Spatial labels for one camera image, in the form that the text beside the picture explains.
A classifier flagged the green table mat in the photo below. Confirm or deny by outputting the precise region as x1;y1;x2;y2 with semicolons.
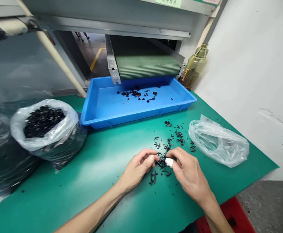
0;89;280;233

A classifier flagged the empty clear plastic bag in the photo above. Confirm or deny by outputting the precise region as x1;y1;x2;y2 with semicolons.
188;118;250;168

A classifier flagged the beige slanted pipe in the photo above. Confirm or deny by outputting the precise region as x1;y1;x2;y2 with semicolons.
16;0;88;98

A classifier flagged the grey metal machine frame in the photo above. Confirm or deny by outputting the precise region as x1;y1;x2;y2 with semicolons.
20;0;221;99

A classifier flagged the clear bag of black parts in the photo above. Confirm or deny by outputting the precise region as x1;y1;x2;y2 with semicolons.
9;99;88;174

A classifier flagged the heap of black moulded discs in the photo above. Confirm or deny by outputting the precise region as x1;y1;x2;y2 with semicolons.
116;85;175;103

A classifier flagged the olive yellow water bottle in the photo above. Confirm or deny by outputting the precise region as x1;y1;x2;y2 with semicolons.
182;43;210;91

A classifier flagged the green conveyor belt unit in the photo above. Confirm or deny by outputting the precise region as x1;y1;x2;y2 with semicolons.
105;34;188;85

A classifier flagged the scattered pile of black sprues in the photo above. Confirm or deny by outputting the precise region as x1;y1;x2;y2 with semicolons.
149;120;197;188

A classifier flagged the large dark plastic bag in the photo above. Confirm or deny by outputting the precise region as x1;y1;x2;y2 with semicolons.
0;106;43;207

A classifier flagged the person's right hand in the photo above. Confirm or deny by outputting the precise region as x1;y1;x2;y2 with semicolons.
164;146;214;207

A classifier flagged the beige roll with black bracket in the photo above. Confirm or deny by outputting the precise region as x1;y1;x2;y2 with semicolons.
0;16;46;44

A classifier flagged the person's left hand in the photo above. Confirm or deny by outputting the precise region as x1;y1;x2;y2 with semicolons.
118;148;161;193

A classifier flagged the blue plastic tray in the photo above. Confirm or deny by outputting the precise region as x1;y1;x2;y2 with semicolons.
80;76;198;130

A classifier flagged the black branched plastic part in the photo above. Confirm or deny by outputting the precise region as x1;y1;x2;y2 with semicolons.
155;152;172;177

